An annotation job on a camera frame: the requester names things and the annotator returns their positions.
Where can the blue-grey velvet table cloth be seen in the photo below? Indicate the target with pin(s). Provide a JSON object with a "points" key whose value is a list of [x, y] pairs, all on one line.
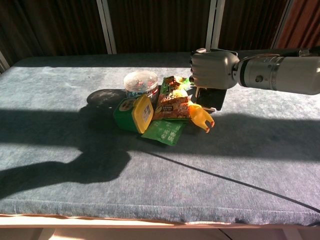
{"points": [[75, 190]]}

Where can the green box with yellow lid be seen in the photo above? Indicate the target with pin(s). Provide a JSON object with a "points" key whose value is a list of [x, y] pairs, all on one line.
{"points": [[127, 115]]}

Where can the orange-brown curtain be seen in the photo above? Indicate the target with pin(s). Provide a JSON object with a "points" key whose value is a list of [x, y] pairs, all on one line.
{"points": [[302, 25]]}

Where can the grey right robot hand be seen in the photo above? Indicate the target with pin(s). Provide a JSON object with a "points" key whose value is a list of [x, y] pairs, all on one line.
{"points": [[215, 68]]}

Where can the black smartphone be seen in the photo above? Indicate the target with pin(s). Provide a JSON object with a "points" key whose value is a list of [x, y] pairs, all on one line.
{"points": [[212, 97]]}

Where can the orange green snack bag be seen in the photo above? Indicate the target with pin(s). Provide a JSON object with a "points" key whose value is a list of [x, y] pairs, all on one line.
{"points": [[172, 102]]}

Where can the yellow rubber chicken toy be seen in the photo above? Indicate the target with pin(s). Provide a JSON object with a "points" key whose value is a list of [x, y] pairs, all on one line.
{"points": [[201, 117]]}

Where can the wooden table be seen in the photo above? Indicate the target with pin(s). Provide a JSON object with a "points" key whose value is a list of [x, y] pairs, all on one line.
{"points": [[75, 226]]}

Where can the green sachet packet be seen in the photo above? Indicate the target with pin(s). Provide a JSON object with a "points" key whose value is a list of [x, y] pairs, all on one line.
{"points": [[163, 131]]}

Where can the clear round plastic container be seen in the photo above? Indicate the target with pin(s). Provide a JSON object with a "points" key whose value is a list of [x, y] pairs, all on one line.
{"points": [[140, 82]]}

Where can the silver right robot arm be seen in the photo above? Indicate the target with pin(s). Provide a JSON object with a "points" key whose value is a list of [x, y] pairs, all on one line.
{"points": [[282, 72]]}

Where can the white frame post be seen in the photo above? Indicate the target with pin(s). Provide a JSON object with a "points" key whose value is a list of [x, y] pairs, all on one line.
{"points": [[3, 61], [107, 25], [215, 22], [282, 22]]}

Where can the dark pleated curtain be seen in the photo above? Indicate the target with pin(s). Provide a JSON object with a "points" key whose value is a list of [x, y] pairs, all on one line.
{"points": [[160, 25], [250, 22], [50, 25]]}

